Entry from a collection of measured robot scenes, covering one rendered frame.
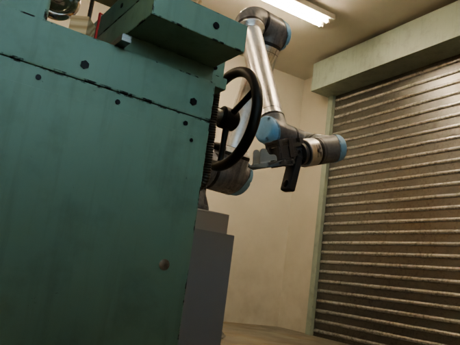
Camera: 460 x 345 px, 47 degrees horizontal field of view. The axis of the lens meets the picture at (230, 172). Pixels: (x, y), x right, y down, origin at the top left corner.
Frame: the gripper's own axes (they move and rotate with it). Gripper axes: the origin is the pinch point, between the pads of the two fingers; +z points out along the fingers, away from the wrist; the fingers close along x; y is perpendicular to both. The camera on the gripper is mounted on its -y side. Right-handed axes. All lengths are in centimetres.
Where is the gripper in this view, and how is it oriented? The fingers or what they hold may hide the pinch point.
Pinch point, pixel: (252, 168)
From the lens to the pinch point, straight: 154.4
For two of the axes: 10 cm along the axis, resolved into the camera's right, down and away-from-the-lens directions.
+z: -8.2, 1.4, -5.5
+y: -1.6, -9.9, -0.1
